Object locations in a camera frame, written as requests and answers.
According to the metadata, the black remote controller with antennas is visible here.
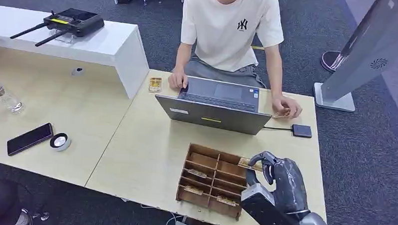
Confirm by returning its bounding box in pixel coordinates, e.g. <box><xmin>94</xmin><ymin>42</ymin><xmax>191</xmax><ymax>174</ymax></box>
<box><xmin>9</xmin><ymin>6</ymin><xmax>106</xmax><ymax>50</ymax></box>

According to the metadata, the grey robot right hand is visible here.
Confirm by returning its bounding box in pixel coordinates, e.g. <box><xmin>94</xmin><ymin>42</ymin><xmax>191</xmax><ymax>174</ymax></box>
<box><xmin>244</xmin><ymin>150</ymin><xmax>312</xmax><ymax>216</ymax></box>

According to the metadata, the stack of gold cards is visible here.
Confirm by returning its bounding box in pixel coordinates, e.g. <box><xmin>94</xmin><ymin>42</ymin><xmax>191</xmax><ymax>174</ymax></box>
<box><xmin>148</xmin><ymin>77</ymin><xmax>163</xmax><ymax>93</ymax></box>

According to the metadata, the person's left hand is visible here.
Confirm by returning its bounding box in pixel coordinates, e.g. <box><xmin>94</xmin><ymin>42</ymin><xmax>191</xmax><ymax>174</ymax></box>
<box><xmin>271</xmin><ymin>94</ymin><xmax>304</xmax><ymax>120</ymax></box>

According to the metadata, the grey floor display stand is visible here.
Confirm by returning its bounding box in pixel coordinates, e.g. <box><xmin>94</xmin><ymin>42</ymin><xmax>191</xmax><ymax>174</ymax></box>
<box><xmin>313</xmin><ymin>0</ymin><xmax>398</xmax><ymax>115</ymax></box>

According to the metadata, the round white tin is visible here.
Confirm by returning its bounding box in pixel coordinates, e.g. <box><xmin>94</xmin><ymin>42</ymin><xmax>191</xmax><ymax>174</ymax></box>
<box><xmin>49</xmin><ymin>132</ymin><xmax>72</xmax><ymax>153</ymax></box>

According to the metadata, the white desk shelf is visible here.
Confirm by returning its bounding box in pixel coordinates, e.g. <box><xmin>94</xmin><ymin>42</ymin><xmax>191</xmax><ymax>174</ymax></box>
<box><xmin>0</xmin><ymin>4</ymin><xmax>152</xmax><ymax>100</ymax></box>

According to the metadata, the grey open laptop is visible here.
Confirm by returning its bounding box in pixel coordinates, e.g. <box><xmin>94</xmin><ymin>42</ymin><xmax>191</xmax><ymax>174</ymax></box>
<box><xmin>153</xmin><ymin>74</ymin><xmax>274</xmax><ymax>137</ymax></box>

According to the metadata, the clear remote holder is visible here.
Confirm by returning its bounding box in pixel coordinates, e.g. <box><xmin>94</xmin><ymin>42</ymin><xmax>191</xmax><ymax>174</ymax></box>
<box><xmin>54</xmin><ymin>32</ymin><xmax>76</xmax><ymax>45</ymax></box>

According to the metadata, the person in white shirt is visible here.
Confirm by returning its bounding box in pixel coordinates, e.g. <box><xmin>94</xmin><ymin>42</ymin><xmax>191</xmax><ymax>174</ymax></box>
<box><xmin>166</xmin><ymin>0</ymin><xmax>307</xmax><ymax>120</ymax></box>

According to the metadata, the black external drive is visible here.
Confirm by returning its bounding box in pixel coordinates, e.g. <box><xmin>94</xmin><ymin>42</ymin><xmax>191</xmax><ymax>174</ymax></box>
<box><xmin>291</xmin><ymin>124</ymin><xmax>313</xmax><ymax>139</ymax></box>

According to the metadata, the wooden compartment card box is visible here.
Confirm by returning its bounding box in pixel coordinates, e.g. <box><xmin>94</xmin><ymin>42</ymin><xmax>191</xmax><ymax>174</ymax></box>
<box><xmin>175</xmin><ymin>142</ymin><xmax>251</xmax><ymax>222</ymax></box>

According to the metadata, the dark round stand base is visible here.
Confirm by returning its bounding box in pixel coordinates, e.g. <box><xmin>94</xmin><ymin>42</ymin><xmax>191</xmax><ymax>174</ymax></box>
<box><xmin>320</xmin><ymin>49</ymin><xmax>349</xmax><ymax>74</ymax></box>

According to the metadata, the clear glass bottle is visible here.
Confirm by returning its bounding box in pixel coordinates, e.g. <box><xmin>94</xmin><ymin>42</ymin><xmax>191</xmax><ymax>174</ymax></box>
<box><xmin>0</xmin><ymin>82</ymin><xmax>26</xmax><ymax>115</ymax></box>

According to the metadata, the black drive cable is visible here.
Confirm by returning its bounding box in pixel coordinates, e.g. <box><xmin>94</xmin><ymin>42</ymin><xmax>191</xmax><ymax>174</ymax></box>
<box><xmin>263</xmin><ymin>126</ymin><xmax>293</xmax><ymax>132</ymax></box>

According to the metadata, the gold printed card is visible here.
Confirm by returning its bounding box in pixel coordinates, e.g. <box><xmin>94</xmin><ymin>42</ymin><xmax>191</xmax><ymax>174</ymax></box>
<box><xmin>237</xmin><ymin>157</ymin><xmax>264</xmax><ymax>173</ymax></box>
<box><xmin>272</xmin><ymin>107</ymin><xmax>292</xmax><ymax>120</ymax></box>

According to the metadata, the white cable under desk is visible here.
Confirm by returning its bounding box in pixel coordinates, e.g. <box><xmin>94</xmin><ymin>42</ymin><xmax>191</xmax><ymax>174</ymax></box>
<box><xmin>164</xmin><ymin>211</ymin><xmax>185</xmax><ymax>225</ymax></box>

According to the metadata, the black smartphone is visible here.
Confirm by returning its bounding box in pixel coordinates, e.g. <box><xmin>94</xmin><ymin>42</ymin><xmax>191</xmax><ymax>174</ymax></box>
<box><xmin>6</xmin><ymin>121</ymin><xmax>55</xmax><ymax>159</ymax></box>

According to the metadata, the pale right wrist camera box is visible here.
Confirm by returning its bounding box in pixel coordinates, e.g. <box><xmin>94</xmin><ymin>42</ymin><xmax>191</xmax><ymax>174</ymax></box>
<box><xmin>239</xmin><ymin>183</ymin><xmax>305</xmax><ymax>225</ymax></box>

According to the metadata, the person's right hand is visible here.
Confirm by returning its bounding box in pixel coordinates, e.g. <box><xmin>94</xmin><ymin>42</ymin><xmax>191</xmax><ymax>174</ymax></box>
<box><xmin>167</xmin><ymin>69</ymin><xmax>189</xmax><ymax>91</ymax></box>

